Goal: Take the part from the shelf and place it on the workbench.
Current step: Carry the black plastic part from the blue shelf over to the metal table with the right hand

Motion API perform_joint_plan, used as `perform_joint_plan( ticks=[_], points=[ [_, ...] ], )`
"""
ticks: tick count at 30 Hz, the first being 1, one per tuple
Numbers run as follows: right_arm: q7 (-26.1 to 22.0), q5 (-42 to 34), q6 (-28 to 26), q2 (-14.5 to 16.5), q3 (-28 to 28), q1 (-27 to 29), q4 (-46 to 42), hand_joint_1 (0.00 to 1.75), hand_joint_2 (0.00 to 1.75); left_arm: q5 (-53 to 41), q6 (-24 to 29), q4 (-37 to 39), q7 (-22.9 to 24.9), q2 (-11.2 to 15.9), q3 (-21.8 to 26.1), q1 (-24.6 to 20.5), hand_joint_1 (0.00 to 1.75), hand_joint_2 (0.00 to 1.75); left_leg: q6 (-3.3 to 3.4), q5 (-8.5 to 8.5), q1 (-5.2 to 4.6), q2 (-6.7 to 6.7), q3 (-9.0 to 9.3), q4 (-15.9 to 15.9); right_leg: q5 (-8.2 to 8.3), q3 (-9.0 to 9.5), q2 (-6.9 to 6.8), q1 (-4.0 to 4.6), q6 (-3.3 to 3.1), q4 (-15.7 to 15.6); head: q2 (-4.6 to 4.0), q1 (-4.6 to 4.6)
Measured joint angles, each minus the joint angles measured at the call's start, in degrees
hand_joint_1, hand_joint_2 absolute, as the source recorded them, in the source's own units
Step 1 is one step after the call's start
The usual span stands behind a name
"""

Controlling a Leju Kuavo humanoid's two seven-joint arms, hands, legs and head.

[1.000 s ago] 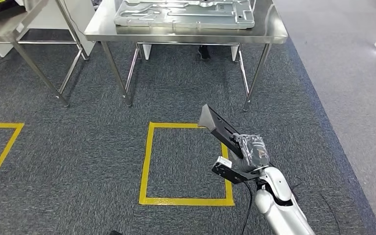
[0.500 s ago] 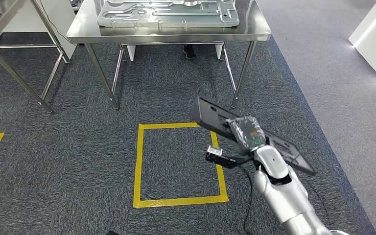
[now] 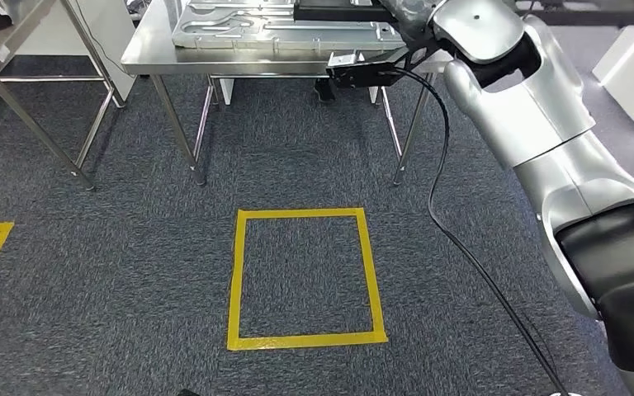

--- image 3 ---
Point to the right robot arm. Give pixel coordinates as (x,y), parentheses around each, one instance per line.
(541,120)

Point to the stainless steel workbench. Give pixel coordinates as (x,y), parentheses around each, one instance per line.
(153,57)

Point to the black robot foot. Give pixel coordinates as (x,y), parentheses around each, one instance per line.
(187,393)

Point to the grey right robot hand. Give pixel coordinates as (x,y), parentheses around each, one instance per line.
(410,13)

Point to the grooved aluminium jig plate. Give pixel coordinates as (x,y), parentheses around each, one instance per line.
(273,38)

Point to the stainless steel table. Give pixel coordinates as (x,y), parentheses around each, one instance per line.
(5,52)

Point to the dark metal frame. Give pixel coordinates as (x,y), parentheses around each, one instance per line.
(596,17)

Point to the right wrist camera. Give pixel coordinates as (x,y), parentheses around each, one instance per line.
(361,74)

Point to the yellow floor tape square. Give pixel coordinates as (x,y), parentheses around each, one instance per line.
(306,341)

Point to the black plastic frame part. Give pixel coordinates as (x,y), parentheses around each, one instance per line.
(339,12)

